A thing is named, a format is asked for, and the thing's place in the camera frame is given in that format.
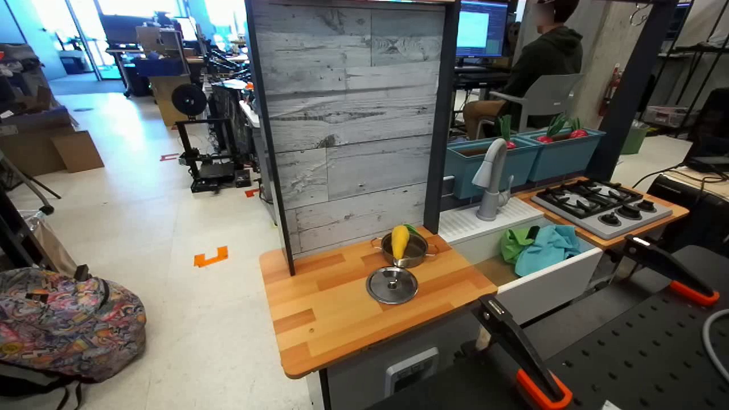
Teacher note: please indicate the white toy sink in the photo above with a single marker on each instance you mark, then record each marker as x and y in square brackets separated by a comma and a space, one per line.
[526, 297]

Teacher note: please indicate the green cloth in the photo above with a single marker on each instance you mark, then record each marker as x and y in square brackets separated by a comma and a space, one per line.
[516, 241]

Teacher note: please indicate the colourful backpack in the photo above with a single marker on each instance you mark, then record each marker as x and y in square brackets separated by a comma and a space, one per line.
[86, 330]

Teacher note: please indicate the black orange clamp right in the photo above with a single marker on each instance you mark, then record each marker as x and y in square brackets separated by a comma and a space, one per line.
[682, 281]

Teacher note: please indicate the small metal pot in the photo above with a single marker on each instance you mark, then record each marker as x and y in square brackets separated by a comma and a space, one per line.
[416, 252]

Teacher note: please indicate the toy stove top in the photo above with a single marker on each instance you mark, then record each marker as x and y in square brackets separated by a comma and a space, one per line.
[605, 210]

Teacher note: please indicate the blue cloth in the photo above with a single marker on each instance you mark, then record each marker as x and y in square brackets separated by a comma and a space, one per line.
[551, 244]

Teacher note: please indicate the computer monitor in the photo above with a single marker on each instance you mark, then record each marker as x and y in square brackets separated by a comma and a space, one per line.
[481, 29]

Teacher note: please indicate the black 3d printer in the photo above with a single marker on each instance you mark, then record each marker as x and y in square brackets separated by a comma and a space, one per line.
[222, 167]

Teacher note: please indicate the metal pot lid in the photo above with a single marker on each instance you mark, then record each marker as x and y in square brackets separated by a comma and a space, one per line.
[393, 286]

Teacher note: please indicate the grey wood backsplash panel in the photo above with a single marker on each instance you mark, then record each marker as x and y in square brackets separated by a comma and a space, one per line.
[352, 96]

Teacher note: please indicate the seated person in black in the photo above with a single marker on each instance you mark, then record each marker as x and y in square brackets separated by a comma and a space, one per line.
[557, 51]

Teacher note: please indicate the yellow toy corn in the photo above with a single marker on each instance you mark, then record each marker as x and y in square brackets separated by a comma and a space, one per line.
[400, 242]

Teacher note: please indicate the cardboard box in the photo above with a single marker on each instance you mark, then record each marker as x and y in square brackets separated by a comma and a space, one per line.
[49, 151]

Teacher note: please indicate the white chair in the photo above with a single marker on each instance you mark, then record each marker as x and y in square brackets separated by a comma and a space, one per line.
[548, 96]

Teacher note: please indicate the blue plastic bin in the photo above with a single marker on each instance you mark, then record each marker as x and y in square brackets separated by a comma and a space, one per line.
[529, 160]

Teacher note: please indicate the wooden counter top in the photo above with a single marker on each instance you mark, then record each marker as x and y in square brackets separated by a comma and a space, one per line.
[323, 311]

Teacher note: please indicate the black perforated table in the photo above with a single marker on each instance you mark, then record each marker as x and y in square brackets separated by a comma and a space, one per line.
[632, 345]

